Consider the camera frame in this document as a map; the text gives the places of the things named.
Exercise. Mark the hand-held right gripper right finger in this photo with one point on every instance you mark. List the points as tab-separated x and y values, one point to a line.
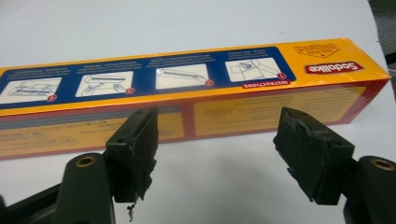
314	155

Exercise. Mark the long yellow and red box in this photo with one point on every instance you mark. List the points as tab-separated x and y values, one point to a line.
218	102

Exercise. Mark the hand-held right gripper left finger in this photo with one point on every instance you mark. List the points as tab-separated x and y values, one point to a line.
132	155

